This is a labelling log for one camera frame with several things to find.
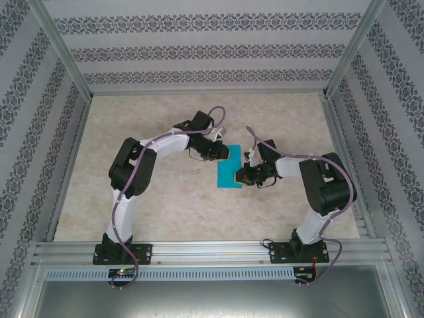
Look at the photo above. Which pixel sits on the teal cloth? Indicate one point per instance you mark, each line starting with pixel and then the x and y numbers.
pixel 228 175

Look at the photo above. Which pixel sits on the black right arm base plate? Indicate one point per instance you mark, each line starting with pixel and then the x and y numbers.
pixel 280 248

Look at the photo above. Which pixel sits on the aluminium frame upright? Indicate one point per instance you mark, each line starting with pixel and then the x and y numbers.
pixel 28 291
pixel 397 291

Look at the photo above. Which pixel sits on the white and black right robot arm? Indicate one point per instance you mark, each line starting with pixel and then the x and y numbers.
pixel 291 165

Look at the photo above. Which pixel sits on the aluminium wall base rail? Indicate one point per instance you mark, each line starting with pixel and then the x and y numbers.
pixel 205 91

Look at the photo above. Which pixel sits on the aluminium table side rail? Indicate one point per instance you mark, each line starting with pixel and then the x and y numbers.
pixel 341 149
pixel 70 165

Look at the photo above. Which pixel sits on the aluminium frame post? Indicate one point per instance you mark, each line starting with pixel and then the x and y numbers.
pixel 352 49
pixel 67 56

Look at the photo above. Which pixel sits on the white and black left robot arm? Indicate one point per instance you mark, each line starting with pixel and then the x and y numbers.
pixel 127 215

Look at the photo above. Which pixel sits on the grey metal shelf plate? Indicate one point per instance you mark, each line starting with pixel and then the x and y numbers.
pixel 212 299

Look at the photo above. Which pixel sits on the small circuit board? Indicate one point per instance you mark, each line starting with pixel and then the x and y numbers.
pixel 127 273
pixel 303 276

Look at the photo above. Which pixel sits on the aluminium mounting rail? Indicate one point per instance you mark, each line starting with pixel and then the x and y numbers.
pixel 205 252

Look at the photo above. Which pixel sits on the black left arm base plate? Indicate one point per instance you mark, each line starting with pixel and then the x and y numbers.
pixel 143 249

